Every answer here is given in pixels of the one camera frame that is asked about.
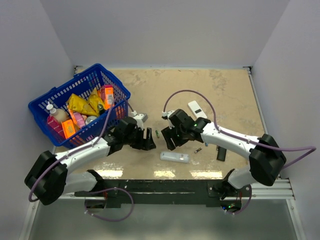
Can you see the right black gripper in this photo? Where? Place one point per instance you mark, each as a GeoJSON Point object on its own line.
{"type": "Point", "coordinates": [168, 133]}

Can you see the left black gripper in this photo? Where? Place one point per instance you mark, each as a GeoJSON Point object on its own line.
{"type": "Point", "coordinates": [142, 143]}

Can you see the white remote control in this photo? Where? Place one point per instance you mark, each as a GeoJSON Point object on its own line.
{"type": "Point", "coordinates": [174, 157]}

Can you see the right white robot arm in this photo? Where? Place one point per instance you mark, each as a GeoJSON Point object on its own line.
{"type": "Point", "coordinates": [265, 160]}

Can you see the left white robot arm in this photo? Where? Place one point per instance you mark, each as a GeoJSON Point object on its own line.
{"type": "Point", "coordinates": [52, 174]}

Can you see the white remote with display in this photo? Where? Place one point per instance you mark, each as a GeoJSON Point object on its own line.
{"type": "Point", "coordinates": [196, 109]}

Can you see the black remote control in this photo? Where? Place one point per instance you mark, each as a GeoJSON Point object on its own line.
{"type": "Point", "coordinates": [221, 154]}

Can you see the green battery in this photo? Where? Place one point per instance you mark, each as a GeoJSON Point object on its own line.
{"type": "Point", "coordinates": [157, 134]}

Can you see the silver can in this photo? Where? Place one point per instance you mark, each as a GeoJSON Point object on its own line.
{"type": "Point", "coordinates": [90, 119]}

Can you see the orange juice carton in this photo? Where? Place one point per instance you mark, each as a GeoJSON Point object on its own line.
{"type": "Point", "coordinates": [107, 96]}

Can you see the yellow snack bag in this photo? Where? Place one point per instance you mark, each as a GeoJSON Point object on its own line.
{"type": "Point", "coordinates": [94, 100]}
{"type": "Point", "coordinates": [80, 105]}

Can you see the blue plastic shopping basket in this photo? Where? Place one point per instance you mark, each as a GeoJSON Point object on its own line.
{"type": "Point", "coordinates": [81, 85]}

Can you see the pink round container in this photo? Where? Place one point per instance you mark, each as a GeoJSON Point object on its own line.
{"type": "Point", "coordinates": [79, 120]}

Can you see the small orange box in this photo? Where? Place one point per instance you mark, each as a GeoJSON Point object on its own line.
{"type": "Point", "coordinates": [68, 128]}

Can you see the soap pump bottle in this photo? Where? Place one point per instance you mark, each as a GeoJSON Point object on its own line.
{"type": "Point", "coordinates": [59, 114]}

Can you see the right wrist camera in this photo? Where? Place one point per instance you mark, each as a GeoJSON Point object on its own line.
{"type": "Point", "coordinates": [165, 115]}

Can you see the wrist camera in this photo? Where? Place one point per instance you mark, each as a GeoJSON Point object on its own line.
{"type": "Point", "coordinates": [140, 118]}
{"type": "Point", "coordinates": [165, 115]}

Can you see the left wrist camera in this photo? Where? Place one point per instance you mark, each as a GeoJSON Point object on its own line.
{"type": "Point", "coordinates": [140, 118]}

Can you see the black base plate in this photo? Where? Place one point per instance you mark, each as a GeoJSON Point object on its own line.
{"type": "Point", "coordinates": [210, 193]}

